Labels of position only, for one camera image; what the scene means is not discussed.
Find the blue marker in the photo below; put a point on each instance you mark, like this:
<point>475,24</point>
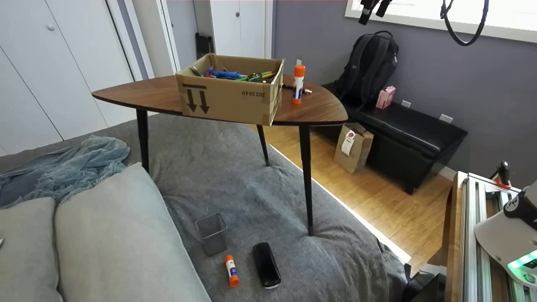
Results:
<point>225,74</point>

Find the wooden leaf-shaped side table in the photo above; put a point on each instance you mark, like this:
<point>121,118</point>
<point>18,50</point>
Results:
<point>317,109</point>

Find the cardboard box of pens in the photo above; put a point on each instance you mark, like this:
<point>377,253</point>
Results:
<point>252,101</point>

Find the grey shaggy rug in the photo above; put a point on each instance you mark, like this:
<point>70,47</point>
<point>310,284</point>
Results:
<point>201,168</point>

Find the brown paper bag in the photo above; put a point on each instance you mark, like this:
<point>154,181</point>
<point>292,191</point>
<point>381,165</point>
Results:
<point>352,146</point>

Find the orange-capped glue stick on table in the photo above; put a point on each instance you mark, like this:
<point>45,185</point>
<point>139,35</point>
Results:
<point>299,76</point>

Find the grey mesh pencil cup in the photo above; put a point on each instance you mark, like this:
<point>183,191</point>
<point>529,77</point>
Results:
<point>211,233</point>

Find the orange glue stick on rug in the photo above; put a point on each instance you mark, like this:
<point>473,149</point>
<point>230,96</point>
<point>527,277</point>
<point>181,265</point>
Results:
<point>231,272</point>

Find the black remote-like case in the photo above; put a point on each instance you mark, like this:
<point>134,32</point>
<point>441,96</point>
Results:
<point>265,265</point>

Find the pink small carton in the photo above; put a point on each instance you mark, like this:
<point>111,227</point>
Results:
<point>384,97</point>

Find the black backpack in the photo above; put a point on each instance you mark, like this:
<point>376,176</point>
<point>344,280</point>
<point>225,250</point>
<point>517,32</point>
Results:
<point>371,64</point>

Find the black leather ottoman bench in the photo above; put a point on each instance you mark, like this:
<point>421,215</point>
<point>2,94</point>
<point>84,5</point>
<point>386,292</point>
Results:
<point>408,144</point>

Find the grey sofa cushion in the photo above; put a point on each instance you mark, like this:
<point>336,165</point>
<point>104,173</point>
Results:
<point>114,242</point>

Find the blue-grey throw blanket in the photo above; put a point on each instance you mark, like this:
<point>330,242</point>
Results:
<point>65,171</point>

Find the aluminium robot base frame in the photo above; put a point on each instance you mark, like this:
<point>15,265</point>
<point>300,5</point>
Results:
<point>490,242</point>

